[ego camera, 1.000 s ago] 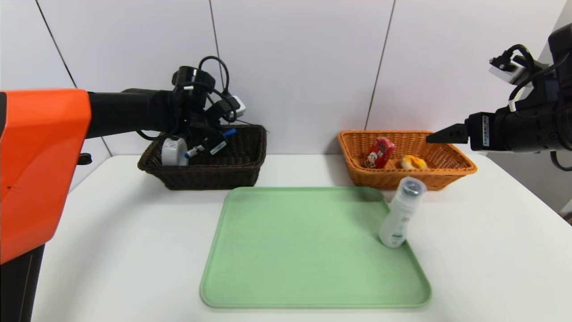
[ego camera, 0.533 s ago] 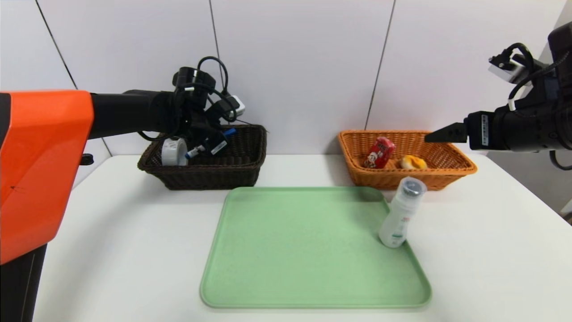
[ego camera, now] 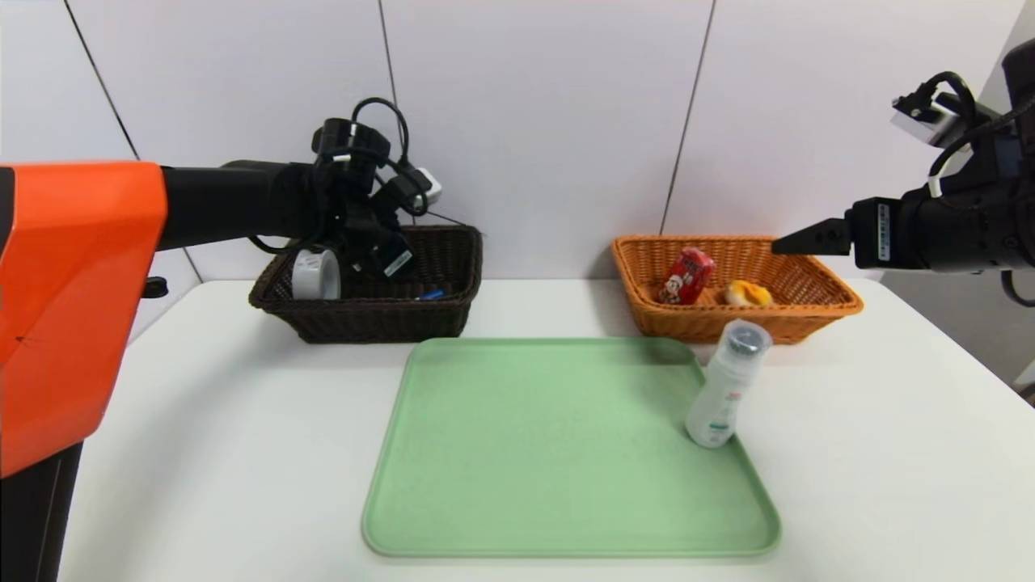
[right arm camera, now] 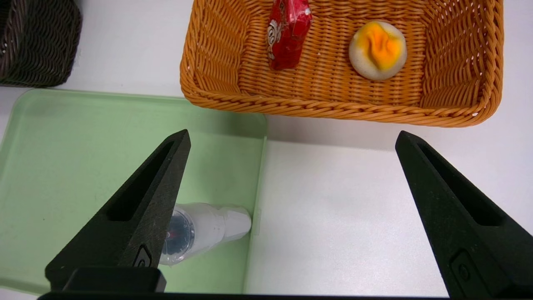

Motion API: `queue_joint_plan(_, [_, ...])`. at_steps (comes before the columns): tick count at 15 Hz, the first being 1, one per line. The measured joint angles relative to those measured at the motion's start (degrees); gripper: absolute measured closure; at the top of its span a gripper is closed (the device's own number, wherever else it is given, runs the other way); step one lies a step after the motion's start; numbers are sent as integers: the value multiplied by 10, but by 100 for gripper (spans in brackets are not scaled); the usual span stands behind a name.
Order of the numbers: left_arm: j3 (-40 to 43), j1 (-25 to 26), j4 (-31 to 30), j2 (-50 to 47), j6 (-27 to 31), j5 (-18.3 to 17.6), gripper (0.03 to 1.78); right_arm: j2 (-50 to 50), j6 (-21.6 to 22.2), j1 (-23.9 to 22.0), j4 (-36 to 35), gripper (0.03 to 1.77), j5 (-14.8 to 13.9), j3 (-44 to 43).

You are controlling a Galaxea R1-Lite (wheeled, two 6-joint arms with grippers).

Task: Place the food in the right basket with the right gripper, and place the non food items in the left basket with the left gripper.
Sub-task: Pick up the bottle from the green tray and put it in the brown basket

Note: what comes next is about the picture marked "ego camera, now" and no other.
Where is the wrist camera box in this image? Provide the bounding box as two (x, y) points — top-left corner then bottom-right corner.
(412, 167), (444, 205)
(891, 91), (967, 149)

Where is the white plastic bottle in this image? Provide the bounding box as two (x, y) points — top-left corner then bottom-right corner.
(685, 319), (773, 449)

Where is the white bun with yellow top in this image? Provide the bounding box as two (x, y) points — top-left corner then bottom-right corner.
(724, 280), (773, 308)

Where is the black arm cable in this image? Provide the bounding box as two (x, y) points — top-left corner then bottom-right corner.
(893, 71), (1035, 179)
(311, 97), (429, 243)

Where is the white tape roll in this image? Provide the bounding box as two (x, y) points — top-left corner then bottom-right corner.
(291, 247), (342, 302)

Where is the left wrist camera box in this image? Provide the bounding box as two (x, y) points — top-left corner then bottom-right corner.
(412, 167), (444, 205)

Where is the light green plastic tray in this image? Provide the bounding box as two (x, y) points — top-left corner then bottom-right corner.
(361, 337), (782, 559)

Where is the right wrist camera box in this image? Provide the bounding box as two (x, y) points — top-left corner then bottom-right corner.
(891, 91), (967, 149)

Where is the dark brown wicker basket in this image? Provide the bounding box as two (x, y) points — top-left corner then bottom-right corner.
(249, 226), (484, 345)

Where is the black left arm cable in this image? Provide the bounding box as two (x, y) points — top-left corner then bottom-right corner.
(311, 97), (429, 243)

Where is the red drink carton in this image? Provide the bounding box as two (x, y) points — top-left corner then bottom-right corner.
(657, 247), (717, 306)

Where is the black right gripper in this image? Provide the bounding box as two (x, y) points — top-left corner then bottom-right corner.
(771, 186), (991, 273)

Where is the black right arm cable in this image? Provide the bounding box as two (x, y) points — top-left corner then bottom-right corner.
(893, 71), (1035, 179)

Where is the orange wicker basket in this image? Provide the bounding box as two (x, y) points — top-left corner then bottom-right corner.
(610, 235), (863, 345)

